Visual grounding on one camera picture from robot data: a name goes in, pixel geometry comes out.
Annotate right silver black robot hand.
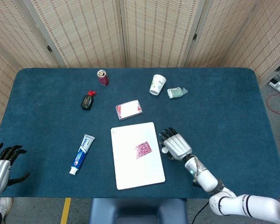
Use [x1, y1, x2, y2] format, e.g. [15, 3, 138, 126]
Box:
[158, 127, 193, 161]

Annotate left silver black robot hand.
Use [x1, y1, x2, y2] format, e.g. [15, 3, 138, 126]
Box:
[0, 142, 30, 194]

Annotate pink patterned card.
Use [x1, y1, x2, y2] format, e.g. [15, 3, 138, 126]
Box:
[135, 140, 153, 160]

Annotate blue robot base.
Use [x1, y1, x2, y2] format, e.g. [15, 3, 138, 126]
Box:
[88, 198, 189, 224]

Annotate white rectangular board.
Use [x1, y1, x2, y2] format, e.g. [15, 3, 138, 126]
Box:
[110, 121, 166, 190]

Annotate white shoe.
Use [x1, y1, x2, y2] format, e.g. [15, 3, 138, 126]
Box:
[0, 197, 14, 219]

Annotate blue felt table cloth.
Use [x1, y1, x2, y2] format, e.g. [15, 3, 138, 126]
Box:
[0, 67, 280, 199]

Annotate red stamp pad case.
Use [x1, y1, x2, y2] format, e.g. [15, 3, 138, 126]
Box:
[115, 99, 144, 121]

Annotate white paper cup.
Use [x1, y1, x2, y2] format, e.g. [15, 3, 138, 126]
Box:
[149, 74, 167, 96]

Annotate blue white toothpaste tube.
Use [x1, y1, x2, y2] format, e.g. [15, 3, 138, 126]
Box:
[69, 134, 96, 175]

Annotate black ink bottle red cap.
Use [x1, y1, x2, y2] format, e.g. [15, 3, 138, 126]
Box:
[80, 90, 97, 111]

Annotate red soda can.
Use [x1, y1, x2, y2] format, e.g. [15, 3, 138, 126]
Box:
[97, 69, 109, 87]

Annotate woven folding screen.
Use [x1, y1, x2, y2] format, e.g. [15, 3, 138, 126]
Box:
[0, 0, 280, 128]

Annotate thin black cable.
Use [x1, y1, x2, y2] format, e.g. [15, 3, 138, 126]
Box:
[190, 201, 210, 224]

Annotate thin red cable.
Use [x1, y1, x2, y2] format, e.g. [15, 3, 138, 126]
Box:
[266, 93, 280, 115]

